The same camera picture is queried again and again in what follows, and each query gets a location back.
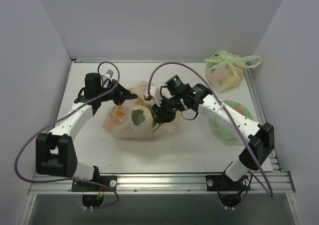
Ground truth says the green netted fake melon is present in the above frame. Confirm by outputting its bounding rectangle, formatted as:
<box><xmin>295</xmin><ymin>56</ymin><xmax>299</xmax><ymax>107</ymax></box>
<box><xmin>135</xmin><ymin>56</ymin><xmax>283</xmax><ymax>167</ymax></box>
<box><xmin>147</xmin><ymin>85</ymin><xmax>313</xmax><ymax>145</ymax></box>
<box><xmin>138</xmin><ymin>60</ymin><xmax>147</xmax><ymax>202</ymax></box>
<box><xmin>131</xmin><ymin>108</ymin><xmax>153</xmax><ymax>126</ymax></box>

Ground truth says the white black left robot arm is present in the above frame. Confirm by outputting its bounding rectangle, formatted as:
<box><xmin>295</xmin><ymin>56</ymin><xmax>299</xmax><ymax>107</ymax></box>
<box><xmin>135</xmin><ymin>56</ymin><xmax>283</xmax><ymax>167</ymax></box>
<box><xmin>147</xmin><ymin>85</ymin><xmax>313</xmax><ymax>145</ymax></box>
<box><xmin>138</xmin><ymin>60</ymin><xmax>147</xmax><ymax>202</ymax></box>
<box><xmin>35</xmin><ymin>73</ymin><xmax>138</xmax><ymax>191</ymax></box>

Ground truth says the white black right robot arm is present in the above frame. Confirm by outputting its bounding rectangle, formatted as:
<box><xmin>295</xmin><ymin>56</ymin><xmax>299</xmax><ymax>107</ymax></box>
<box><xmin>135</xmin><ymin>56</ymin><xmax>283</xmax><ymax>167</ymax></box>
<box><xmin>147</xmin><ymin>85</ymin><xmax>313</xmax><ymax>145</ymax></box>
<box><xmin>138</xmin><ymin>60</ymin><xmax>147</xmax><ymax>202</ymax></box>
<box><xmin>145</xmin><ymin>76</ymin><xmax>275</xmax><ymax>190</ymax></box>

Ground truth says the tied green bag of fruit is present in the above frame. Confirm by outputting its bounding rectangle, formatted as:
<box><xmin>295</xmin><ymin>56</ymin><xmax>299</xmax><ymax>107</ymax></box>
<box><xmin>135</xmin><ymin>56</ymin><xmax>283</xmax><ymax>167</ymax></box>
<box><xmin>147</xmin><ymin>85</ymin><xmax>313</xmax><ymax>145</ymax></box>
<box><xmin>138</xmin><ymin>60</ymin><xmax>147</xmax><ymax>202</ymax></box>
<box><xmin>205</xmin><ymin>51</ymin><xmax>262</xmax><ymax>93</ymax></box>

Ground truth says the pale green scalloped plate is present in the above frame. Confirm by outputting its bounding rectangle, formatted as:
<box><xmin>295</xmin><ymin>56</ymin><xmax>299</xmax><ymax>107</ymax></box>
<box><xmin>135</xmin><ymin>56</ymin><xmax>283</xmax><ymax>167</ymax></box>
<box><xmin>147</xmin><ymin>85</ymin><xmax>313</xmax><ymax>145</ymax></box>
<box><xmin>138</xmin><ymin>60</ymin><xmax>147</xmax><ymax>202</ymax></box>
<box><xmin>209</xmin><ymin>100</ymin><xmax>254</xmax><ymax>140</ymax></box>

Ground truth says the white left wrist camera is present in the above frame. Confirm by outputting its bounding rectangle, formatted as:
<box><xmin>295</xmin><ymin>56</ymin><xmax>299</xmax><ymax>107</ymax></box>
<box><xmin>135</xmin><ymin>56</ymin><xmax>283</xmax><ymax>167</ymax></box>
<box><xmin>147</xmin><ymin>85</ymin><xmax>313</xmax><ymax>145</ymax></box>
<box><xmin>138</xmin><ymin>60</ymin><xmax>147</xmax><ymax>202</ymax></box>
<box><xmin>103</xmin><ymin>70</ymin><xmax>114</xmax><ymax>81</ymax></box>

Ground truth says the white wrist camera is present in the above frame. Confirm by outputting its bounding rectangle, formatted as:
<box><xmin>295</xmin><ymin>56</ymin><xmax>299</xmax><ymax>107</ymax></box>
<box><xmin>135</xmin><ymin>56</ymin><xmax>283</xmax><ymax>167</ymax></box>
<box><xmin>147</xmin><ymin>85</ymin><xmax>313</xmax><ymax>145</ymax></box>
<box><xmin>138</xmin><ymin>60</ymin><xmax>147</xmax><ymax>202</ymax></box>
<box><xmin>103</xmin><ymin>70</ymin><xmax>114</xmax><ymax>81</ymax></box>
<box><xmin>144</xmin><ymin>86</ymin><xmax>162</xmax><ymax>107</ymax></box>

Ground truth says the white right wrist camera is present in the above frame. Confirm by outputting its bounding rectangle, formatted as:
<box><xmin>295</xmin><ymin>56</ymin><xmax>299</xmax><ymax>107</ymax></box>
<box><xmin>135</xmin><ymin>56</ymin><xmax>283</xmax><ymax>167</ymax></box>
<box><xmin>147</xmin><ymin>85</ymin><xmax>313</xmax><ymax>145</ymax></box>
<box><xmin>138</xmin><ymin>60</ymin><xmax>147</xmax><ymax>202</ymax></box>
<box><xmin>144</xmin><ymin>86</ymin><xmax>162</xmax><ymax>107</ymax></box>

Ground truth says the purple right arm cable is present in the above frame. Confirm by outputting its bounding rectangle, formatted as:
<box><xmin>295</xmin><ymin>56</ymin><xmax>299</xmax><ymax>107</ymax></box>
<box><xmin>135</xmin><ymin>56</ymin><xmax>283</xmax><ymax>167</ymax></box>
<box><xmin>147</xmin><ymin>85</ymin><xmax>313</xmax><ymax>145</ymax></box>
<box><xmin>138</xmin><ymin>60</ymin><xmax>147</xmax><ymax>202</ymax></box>
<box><xmin>148</xmin><ymin>62</ymin><xmax>274</xmax><ymax>198</ymax></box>

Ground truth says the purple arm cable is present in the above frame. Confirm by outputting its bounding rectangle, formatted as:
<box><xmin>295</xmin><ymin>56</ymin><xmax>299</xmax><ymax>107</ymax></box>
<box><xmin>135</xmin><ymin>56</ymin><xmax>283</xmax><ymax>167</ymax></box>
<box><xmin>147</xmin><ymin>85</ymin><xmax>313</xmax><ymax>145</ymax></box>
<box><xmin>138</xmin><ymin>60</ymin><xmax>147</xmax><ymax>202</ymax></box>
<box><xmin>148</xmin><ymin>62</ymin><xmax>274</xmax><ymax>198</ymax></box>
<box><xmin>13</xmin><ymin>61</ymin><xmax>122</xmax><ymax>208</ymax></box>

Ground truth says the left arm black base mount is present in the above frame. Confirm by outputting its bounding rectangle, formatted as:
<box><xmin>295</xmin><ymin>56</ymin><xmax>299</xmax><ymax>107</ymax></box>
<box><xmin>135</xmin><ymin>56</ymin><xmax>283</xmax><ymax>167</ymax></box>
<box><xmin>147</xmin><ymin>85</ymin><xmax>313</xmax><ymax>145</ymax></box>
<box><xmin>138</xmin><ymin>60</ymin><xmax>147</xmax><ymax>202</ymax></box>
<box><xmin>71</xmin><ymin>175</ymin><xmax>118</xmax><ymax>192</ymax></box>

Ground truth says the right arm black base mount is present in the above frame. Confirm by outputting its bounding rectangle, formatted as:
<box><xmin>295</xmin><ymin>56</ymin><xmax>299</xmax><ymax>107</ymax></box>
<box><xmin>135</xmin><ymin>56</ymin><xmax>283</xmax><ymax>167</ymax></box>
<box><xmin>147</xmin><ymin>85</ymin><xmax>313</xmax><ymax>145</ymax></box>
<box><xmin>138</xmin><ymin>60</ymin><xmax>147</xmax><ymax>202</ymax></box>
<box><xmin>205</xmin><ymin>174</ymin><xmax>250</xmax><ymax>192</ymax></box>

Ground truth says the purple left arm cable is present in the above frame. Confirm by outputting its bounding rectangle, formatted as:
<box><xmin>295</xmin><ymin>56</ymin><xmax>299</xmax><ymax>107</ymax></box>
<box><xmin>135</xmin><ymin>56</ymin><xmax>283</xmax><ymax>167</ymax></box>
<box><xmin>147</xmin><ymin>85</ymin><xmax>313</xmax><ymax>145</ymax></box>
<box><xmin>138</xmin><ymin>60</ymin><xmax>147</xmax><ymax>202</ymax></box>
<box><xmin>13</xmin><ymin>61</ymin><xmax>122</xmax><ymax>208</ymax></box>

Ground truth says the aluminium table edge rail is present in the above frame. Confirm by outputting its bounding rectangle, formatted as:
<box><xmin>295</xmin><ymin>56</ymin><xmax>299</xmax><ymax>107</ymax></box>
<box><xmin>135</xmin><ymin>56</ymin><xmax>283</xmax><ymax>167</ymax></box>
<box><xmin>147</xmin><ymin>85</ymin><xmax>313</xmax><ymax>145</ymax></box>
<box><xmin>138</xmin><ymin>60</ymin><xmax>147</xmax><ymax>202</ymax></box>
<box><xmin>27</xmin><ymin>171</ymin><xmax>296</xmax><ymax>195</ymax></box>

